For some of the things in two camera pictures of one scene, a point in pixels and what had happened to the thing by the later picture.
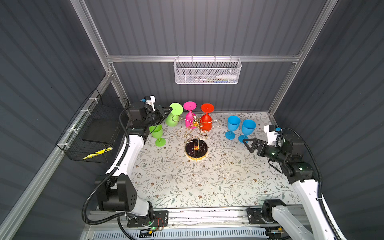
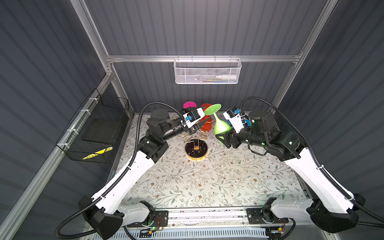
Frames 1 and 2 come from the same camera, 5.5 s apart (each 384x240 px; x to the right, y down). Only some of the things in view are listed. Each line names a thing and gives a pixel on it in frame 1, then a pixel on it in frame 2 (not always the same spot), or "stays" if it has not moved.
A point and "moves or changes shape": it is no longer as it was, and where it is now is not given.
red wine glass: (206, 119) stays
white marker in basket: (226, 77) stays
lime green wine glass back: (172, 117) moves or changes shape
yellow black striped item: (101, 152) stays
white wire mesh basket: (207, 71) stays
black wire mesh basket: (94, 128) stays
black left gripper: (160, 114) -> (192, 131)
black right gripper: (256, 142) -> (230, 134)
